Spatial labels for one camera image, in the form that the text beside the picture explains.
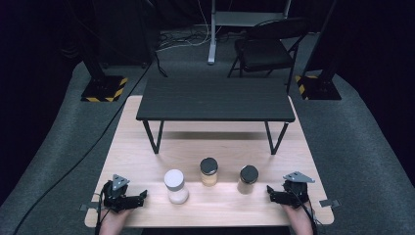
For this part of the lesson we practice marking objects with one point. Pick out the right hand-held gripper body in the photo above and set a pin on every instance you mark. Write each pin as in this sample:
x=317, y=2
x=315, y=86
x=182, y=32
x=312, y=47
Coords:
x=295, y=194

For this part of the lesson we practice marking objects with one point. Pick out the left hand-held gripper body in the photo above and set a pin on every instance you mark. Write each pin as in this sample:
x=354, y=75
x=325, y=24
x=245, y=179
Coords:
x=114, y=197

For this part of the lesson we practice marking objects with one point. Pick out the black lid glass jar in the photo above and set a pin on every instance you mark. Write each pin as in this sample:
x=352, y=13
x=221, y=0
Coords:
x=248, y=178

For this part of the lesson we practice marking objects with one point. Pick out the white lid jar of white powder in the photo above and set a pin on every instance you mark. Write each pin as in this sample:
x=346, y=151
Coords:
x=175, y=187

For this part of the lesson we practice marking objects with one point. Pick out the black lid jar of tan powder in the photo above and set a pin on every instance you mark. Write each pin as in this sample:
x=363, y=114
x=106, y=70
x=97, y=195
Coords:
x=208, y=173

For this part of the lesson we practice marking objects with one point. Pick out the black raised shelf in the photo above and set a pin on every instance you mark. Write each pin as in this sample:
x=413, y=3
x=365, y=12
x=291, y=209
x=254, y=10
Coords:
x=215, y=98

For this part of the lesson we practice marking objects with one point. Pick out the person's right hand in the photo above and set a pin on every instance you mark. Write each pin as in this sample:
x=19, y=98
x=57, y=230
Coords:
x=297, y=213

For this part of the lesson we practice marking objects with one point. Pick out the person's left hand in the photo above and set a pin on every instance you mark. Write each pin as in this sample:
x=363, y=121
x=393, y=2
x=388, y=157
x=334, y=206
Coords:
x=115, y=218

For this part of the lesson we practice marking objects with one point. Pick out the grey tape strip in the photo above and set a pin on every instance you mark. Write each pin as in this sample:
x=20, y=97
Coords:
x=329, y=203
x=88, y=207

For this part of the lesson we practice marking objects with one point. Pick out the black stand with striped base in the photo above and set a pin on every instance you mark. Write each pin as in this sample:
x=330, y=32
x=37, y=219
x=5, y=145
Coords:
x=102, y=88
x=319, y=86

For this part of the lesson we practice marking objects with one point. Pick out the black folding chair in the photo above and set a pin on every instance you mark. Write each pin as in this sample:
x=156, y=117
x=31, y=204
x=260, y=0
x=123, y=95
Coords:
x=262, y=54

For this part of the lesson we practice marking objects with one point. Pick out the white desk frame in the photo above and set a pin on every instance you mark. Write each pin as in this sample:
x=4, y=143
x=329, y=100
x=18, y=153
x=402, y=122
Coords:
x=212, y=39

